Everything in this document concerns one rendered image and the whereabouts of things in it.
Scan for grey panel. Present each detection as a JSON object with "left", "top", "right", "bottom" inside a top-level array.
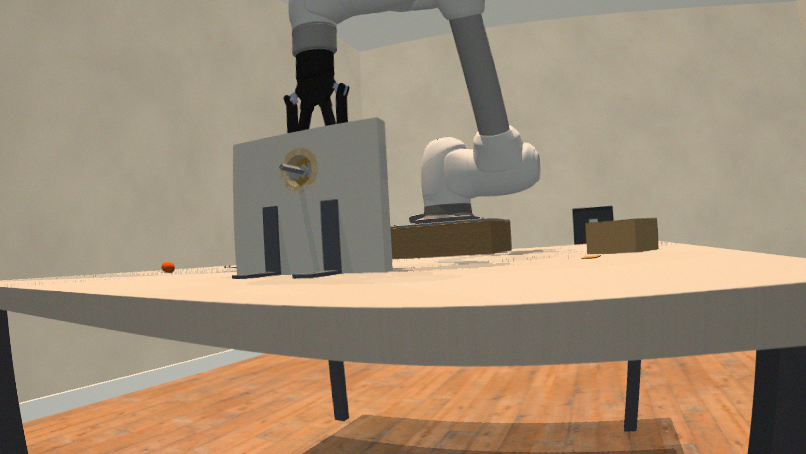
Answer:
[{"left": 233, "top": 117, "right": 393, "bottom": 275}]

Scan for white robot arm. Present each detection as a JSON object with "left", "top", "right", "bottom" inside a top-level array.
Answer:
[{"left": 288, "top": 0, "right": 540, "bottom": 224}]

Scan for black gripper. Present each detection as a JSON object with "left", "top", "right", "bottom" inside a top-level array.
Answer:
[{"left": 284, "top": 49, "right": 349, "bottom": 133}]

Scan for brass door knob with grey square spindle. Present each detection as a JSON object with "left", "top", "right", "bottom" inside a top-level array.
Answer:
[{"left": 279, "top": 157, "right": 310, "bottom": 185}]

